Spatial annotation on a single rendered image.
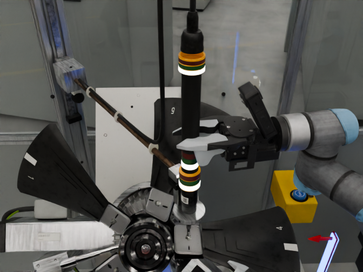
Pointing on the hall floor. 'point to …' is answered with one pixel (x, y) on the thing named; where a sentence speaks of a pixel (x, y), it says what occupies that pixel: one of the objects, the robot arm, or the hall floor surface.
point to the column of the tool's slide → (78, 135)
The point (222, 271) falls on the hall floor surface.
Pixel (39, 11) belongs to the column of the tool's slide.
